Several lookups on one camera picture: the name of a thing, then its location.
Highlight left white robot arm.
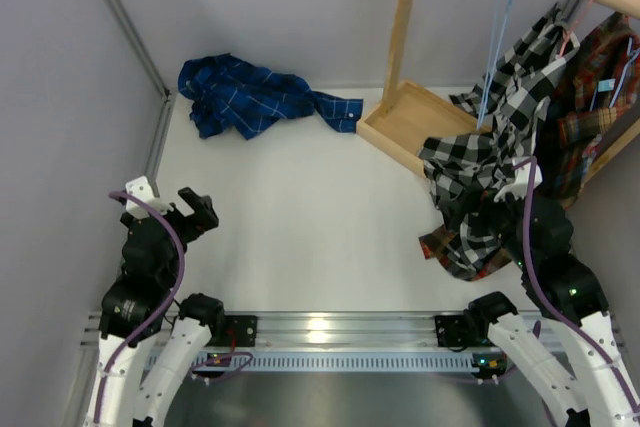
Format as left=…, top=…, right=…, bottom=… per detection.
left=84, top=187, right=226, bottom=426

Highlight red brown plaid shirt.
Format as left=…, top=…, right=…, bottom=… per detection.
left=418, top=11, right=640, bottom=282

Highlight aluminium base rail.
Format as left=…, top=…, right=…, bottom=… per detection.
left=79, top=310, right=626, bottom=348

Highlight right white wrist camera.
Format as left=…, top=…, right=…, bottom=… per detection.
left=493, top=157, right=543, bottom=203

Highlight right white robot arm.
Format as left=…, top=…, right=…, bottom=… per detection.
left=464, top=197, right=639, bottom=426

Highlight blue hanger under red shirt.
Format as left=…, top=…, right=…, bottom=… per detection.
left=589, top=38, right=639, bottom=111

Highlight light blue wire hanger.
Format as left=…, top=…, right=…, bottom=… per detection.
left=476, top=0, right=513, bottom=130

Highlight pink wire hanger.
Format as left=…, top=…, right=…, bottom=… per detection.
left=556, top=0, right=595, bottom=58

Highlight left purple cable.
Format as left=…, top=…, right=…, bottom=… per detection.
left=91, top=190, right=254, bottom=426

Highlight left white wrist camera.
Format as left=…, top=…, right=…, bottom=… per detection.
left=125, top=175, right=173, bottom=219

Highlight grey slotted cable duct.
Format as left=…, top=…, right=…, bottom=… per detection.
left=144, top=350, right=506, bottom=373

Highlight black white checkered shirt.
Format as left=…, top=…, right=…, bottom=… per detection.
left=419, top=5, right=580, bottom=281

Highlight blue plaid shirt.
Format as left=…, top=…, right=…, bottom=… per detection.
left=178, top=53, right=364, bottom=140

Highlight aluminium corner frame profile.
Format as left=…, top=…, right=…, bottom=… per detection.
left=74, top=0, right=175, bottom=198

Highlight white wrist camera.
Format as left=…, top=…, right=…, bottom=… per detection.
left=493, top=157, right=543, bottom=203
left=125, top=175, right=173, bottom=219

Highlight wooden clothes rack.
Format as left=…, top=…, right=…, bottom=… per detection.
left=357, top=0, right=639, bottom=177

